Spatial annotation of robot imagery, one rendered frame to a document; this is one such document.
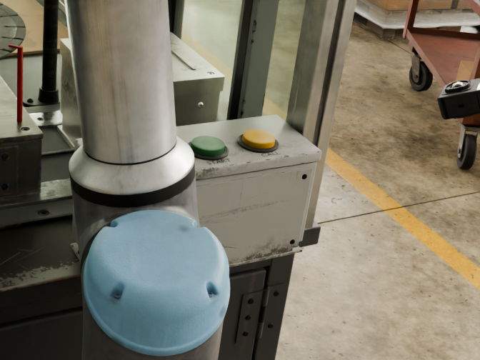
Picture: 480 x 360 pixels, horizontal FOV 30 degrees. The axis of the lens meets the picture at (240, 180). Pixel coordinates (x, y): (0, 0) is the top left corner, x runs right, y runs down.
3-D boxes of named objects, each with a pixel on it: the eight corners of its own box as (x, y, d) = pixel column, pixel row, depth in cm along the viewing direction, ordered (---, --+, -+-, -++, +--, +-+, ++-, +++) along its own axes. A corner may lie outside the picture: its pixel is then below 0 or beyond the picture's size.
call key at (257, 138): (262, 141, 112) (264, 126, 111) (278, 156, 109) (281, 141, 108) (234, 145, 110) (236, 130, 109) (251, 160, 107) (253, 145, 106)
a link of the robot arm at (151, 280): (81, 428, 72) (88, 291, 65) (75, 323, 83) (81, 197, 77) (228, 421, 74) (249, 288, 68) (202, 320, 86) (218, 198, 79)
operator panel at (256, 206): (261, 211, 125) (276, 113, 118) (303, 253, 117) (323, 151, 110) (68, 246, 111) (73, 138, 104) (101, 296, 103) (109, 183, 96)
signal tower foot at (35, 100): (70, 96, 150) (70, 81, 149) (77, 104, 148) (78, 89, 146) (19, 100, 146) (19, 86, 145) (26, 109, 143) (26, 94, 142)
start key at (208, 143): (213, 148, 109) (215, 133, 108) (228, 163, 106) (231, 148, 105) (183, 152, 107) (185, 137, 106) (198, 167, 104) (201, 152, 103)
